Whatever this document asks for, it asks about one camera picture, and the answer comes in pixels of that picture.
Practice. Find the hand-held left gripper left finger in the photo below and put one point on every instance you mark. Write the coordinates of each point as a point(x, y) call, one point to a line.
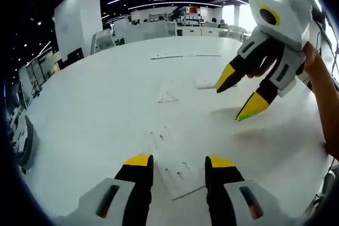
point(135, 178)

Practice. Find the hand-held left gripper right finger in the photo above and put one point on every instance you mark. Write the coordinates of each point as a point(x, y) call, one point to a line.
point(222, 181)

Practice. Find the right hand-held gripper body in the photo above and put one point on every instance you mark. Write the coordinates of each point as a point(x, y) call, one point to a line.
point(288, 14)

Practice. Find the white socket holder cover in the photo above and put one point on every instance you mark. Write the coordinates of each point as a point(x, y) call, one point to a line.
point(167, 97)

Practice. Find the person's right hand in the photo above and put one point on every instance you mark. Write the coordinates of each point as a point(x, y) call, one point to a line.
point(262, 66)

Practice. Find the thin white plastic strip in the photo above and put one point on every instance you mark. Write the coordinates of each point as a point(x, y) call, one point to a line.
point(167, 57)

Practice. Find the white low partitions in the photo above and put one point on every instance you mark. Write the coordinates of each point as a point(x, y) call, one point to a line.
point(156, 30)

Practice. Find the black monitor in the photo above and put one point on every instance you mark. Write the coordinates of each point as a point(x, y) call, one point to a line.
point(75, 55)

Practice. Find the white square pillar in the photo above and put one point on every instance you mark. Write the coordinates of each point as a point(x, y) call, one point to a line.
point(79, 22)

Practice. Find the red wall panel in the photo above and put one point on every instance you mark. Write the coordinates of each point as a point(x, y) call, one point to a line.
point(192, 10)

